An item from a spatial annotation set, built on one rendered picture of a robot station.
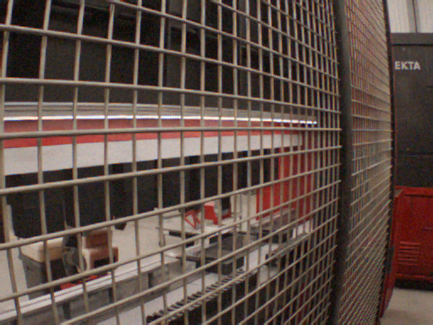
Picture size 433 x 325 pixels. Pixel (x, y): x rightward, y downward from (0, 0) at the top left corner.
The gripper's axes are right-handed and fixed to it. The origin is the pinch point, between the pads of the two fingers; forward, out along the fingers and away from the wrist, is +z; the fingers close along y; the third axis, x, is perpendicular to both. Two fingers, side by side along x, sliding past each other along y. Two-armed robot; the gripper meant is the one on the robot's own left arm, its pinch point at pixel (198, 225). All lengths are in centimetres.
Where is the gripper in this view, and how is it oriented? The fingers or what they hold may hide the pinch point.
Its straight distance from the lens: 199.8
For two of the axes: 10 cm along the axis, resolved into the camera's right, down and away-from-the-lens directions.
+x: -7.6, 4.3, 4.9
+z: 3.9, 9.0, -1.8
